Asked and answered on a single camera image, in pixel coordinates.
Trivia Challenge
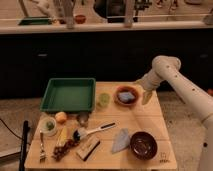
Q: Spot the wooden block with black edge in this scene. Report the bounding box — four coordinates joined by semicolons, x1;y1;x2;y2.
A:
76;136;100;161

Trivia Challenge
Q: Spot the black cable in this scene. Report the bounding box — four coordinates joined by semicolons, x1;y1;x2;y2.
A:
0;117;24;141

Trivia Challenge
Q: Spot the green plastic tray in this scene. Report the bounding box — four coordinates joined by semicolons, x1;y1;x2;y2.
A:
40;78;96;113

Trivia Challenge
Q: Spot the orange fruit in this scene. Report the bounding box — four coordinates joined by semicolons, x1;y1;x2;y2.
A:
55;112;67;124

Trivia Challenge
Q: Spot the silver fork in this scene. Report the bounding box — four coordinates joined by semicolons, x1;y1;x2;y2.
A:
40;131;46;163

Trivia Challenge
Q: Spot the dark maroon bowl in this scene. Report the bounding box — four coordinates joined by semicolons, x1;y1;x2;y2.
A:
130;131;158;160

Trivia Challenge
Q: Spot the wooden table board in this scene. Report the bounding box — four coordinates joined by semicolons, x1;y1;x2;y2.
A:
25;82;177;170

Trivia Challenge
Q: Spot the green cup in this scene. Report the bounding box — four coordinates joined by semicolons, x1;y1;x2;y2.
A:
97;93;110;108

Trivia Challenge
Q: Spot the background green tray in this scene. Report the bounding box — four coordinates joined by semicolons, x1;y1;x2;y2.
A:
19;17;51;26

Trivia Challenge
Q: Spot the black stand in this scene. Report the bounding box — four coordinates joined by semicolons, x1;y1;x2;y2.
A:
19;120;30;171

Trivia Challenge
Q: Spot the blue sponge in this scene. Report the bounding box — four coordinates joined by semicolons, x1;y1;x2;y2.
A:
118;92;135;103

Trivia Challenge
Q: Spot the bunch of dark grapes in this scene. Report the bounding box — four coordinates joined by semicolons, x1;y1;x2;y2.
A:
52;139;79;161

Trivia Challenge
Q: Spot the background red bowl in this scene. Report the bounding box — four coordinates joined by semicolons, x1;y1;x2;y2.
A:
74;15;86;24

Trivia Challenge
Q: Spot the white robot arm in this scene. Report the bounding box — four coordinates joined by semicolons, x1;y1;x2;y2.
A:
135;55;213;171

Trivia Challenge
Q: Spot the grey metallic object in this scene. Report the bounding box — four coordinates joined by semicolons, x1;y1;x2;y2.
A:
76;113;89;127

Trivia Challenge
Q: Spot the light blue cloth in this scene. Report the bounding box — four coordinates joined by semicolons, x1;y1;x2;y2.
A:
111;128;130;153

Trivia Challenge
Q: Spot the brown clay bowl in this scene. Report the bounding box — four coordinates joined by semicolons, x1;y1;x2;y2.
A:
114;86;139;107

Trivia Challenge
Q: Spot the yellow corn cob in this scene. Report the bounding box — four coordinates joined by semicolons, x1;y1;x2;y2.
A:
57;126;67;147

